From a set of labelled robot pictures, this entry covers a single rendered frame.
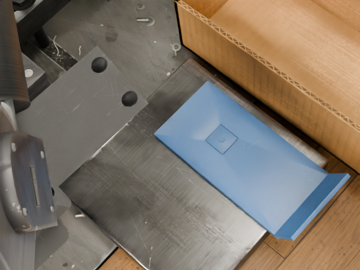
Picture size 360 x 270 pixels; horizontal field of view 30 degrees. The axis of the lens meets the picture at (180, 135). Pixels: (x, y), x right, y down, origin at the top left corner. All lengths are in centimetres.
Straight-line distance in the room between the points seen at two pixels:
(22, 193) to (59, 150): 13
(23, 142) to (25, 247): 4
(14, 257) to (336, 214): 39
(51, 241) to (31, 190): 17
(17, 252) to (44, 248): 17
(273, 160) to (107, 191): 14
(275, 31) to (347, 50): 7
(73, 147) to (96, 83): 4
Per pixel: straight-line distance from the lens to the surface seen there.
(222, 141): 58
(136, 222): 56
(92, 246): 58
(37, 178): 26
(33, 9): 61
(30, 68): 57
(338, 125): 55
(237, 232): 55
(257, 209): 55
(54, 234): 41
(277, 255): 57
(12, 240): 23
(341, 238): 58
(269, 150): 57
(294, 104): 57
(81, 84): 37
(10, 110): 30
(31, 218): 24
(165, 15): 67
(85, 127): 37
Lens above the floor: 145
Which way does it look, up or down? 65 degrees down
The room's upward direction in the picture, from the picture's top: 12 degrees counter-clockwise
